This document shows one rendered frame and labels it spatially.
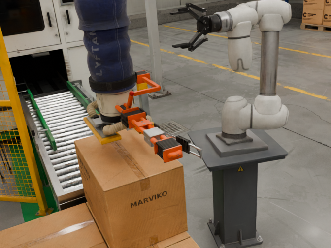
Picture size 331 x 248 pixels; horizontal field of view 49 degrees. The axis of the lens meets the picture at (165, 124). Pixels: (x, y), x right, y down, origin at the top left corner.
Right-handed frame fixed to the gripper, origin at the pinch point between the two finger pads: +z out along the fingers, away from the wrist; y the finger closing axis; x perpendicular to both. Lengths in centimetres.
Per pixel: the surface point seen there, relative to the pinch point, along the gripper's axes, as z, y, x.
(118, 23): 19.1, -3.6, 15.7
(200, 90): -199, 158, 318
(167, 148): 25, 33, -37
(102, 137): 35, 45, 13
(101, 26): 26.6, -3.6, 16.3
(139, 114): 20.9, 32.5, -2.3
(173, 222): 10, 94, -4
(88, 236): 49, 103, 20
